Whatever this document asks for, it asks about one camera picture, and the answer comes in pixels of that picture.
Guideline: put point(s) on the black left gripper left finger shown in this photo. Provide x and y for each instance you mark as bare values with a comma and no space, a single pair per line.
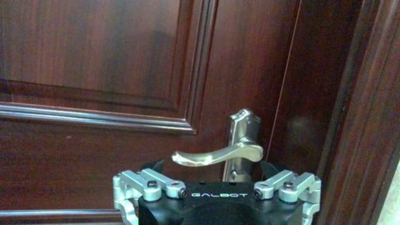
147,181

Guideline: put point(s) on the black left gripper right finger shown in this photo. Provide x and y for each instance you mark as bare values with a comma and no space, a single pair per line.
291,182

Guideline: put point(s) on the dark wooden panelled door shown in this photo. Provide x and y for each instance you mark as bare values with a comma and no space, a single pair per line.
93,70

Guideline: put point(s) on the dark wooden door frame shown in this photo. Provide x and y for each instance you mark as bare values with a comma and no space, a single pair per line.
359,117

